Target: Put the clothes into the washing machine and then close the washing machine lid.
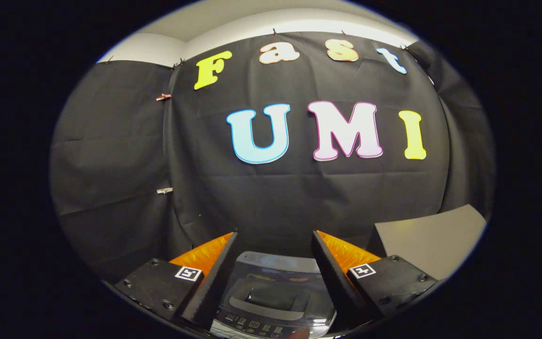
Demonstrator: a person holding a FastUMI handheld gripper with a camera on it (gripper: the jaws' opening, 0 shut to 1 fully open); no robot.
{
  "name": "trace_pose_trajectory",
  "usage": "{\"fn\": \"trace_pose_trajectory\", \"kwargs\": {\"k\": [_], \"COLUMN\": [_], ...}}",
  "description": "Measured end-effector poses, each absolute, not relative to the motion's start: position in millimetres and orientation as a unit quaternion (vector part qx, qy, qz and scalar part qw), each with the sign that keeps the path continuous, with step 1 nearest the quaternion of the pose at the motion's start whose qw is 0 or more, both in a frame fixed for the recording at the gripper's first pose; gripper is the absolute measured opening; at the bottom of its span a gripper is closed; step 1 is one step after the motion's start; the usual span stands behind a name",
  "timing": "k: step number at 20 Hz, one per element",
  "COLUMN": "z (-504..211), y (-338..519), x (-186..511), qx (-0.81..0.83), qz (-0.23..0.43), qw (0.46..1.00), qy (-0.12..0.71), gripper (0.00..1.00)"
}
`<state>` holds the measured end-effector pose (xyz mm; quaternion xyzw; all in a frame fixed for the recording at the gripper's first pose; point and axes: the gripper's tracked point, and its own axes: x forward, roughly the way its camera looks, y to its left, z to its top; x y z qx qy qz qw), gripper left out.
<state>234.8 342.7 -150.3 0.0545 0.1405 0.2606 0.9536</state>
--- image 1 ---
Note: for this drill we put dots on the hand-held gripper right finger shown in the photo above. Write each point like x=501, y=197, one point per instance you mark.
x=334, y=287

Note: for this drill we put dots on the white cloth clip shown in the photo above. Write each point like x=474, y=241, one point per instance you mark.
x=164, y=190

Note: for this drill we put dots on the black backdrop cloth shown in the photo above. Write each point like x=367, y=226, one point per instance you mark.
x=299, y=197

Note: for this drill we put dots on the pink cloth clip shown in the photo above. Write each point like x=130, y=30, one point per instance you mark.
x=163, y=97

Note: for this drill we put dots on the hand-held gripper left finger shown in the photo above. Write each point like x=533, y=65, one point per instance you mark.
x=217, y=287

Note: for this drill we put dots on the dark washing machine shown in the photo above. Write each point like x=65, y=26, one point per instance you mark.
x=271, y=282

